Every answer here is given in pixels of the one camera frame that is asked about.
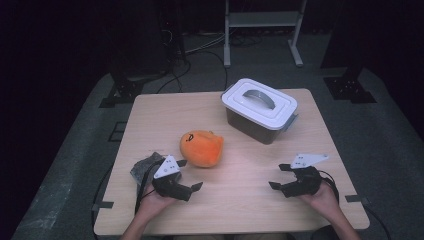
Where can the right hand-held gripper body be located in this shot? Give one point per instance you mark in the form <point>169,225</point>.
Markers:
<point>305,183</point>

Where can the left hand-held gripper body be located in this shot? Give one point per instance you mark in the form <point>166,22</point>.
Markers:
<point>166,170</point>

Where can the orange plush toy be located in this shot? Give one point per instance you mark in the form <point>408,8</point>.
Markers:
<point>201,148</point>

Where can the grey cloth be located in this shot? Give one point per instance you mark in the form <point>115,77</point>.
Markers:
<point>141,170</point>

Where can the person's right hand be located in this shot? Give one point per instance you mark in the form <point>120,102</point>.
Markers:
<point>326,201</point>

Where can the person's left hand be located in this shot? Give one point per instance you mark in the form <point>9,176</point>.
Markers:
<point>153,204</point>

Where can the black tape strip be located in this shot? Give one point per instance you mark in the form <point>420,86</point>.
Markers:
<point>102,205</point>
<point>356,198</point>

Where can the black floor tape square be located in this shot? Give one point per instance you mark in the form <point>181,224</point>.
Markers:
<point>111,131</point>

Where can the white metal stand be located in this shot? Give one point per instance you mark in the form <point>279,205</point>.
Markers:
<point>263,19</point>

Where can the black stand with base plate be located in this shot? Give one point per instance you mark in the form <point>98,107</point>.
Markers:
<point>350,88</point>

